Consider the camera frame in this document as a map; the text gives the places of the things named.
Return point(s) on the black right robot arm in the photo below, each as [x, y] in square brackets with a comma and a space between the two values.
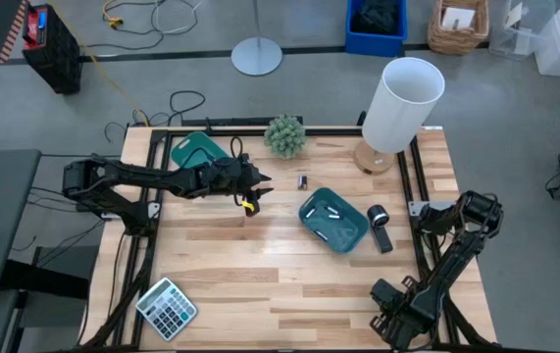
[461, 245]

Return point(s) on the dark teal plastic bin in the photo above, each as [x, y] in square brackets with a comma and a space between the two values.
[343, 235]

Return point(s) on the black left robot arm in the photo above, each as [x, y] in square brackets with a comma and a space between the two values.
[162, 179]

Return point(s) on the yellow tape tag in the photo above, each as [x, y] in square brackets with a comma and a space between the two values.
[247, 206]

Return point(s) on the clear plastic container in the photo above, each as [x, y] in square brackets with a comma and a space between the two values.
[520, 34]

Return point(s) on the blue plastic crate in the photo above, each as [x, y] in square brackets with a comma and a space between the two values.
[375, 45]

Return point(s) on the white shade wooden base lamp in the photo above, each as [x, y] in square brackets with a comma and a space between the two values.
[402, 108]

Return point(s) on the white paper box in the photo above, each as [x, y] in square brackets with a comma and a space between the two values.
[458, 17]

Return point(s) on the light teal plastic bin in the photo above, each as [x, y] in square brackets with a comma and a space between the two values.
[196, 147]

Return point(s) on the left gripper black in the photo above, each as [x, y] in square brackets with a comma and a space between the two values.
[233, 176]

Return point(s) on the grey desk calculator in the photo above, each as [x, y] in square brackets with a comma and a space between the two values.
[167, 309]

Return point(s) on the green succulent in pot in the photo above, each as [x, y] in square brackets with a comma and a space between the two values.
[285, 136]

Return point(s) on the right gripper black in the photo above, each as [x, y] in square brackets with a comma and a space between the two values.
[414, 304]

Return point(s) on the wicker basket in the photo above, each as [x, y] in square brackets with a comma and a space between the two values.
[456, 41]

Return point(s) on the black red tool case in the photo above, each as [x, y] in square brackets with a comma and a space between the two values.
[56, 54]

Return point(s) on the silver slim battery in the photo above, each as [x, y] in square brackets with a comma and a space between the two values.
[321, 235]
[331, 209]
[310, 213]

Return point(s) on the black bag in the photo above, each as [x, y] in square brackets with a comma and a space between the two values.
[375, 17]

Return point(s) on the grey round floor stand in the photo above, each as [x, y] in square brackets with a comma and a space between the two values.
[257, 56]

